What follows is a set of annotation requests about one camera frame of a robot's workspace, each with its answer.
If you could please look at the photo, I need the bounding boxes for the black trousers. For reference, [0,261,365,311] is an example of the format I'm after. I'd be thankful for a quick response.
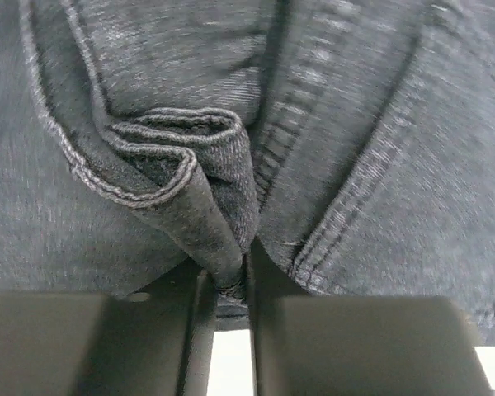
[0,1,495,346]

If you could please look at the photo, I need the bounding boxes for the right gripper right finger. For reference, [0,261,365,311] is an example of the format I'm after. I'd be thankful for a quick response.
[246,241,492,395]

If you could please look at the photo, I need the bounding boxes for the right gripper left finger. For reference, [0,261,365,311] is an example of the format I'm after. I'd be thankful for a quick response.
[0,267,215,395]

